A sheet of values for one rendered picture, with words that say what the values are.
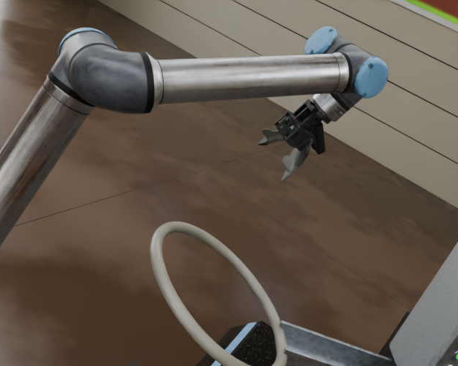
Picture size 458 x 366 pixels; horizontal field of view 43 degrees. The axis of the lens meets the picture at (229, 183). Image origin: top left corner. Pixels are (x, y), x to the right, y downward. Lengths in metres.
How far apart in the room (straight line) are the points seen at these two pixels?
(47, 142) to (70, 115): 0.08
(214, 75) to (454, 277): 0.88
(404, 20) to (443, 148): 1.67
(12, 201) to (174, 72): 0.45
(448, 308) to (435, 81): 6.26
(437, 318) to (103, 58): 1.10
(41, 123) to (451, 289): 1.11
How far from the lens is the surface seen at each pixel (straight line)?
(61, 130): 1.25
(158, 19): 9.46
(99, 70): 1.11
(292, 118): 1.53
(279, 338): 1.66
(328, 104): 1.50
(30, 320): 3.10
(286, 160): 1.52
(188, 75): 1.13
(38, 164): 1.27
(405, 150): 7.93
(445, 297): 1.69
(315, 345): 1.75
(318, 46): 1.41
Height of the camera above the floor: 2.05
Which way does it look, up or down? 23 degrees down
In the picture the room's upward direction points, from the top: 24 degrees clockwise
